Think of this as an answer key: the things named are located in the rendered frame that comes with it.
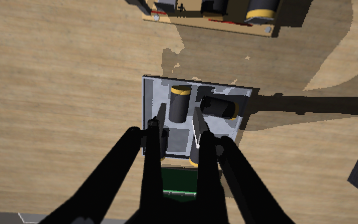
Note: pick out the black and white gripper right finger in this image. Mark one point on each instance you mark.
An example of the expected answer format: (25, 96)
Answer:
(255, 202)

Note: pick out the black battery with gold top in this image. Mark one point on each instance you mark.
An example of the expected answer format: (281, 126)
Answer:
(179, 102)
(219, 108)
(214, 6)
(163, 143)
(194, 153)
(262, 8)

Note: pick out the green open-top box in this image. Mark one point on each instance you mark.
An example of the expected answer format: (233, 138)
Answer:
(179, 184)

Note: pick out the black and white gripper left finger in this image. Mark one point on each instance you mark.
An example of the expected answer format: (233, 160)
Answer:
(94, 197)

